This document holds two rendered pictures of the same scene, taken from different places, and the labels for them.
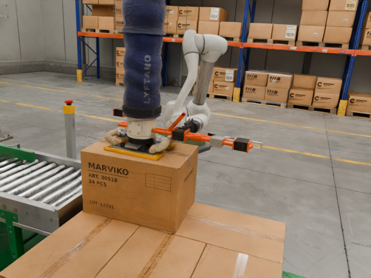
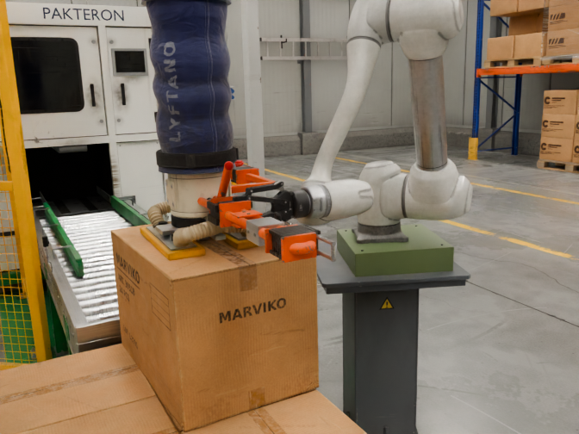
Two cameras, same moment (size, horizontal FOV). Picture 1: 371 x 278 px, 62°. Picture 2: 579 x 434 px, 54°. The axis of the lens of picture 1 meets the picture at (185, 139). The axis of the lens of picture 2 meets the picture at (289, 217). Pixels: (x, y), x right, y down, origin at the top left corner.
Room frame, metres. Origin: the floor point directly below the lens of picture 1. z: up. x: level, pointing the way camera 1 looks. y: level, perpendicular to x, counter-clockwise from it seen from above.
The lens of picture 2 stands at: (0.78, -1.05, 1.37)
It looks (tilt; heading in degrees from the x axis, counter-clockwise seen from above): 13 degrees down; 44
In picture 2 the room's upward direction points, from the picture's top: 2 degrees counter-clockwise
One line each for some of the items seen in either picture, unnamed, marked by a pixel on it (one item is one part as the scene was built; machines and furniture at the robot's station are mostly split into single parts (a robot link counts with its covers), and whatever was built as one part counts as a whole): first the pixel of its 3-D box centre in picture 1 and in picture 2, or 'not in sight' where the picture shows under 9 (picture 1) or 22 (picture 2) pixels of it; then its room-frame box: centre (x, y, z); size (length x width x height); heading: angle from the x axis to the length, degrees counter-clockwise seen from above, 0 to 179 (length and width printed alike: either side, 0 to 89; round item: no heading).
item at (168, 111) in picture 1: (174, 114); (381, 191); (2.45, 0.11, 1.00); 0.18 x 0.16 x 0.22; 110
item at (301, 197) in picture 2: (191, 128); (288, 205); (1.83, -0.03, 1.07); 0.09 x 0.07 x 0.08; 162
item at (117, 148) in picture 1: (133, 148); (170, 235); (1.67, 0.30, 0.97); 0.34 x 0.10 x 0.05; 70
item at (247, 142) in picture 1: (241, 144); (289, 243); (1.55, -0.30, 1.07); 0.08 x 0.07 x 0.05; 70
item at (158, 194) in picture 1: (142, 177); (208, 303); (1.76, 0.25, 0.74); 0.60 x 0.40 x 0.40; 74
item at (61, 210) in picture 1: (93, 188); (177, 313); (1.88, 0.61, 0.58); 0.70 x 0.03 x 0.06; 162
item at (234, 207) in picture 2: (180, 134); (229, 211); (1.68, 0.03, 1.07); 0.10 x 0.08 x 0.06; 160
